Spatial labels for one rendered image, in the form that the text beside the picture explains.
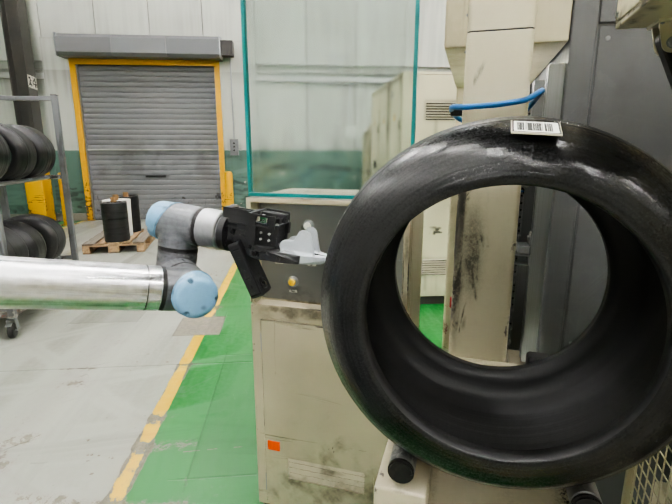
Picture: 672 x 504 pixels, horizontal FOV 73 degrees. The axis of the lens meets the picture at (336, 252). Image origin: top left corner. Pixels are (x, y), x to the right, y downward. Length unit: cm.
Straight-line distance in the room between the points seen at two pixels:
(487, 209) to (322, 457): 113
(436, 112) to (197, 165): 662
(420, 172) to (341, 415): 118
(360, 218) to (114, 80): 985
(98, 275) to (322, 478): 129
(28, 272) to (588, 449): 82
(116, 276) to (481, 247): 72
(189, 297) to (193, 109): 925
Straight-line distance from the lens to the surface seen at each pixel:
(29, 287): 77
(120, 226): 708
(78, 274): 77
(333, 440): 175
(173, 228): 90
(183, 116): 1000
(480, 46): 105
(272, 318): 162
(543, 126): 66
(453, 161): 64
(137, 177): 1027
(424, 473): 91
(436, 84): 419
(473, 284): 107
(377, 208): 66
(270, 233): 82
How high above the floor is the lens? 142
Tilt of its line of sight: 13 degrees down
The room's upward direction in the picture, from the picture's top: straight up
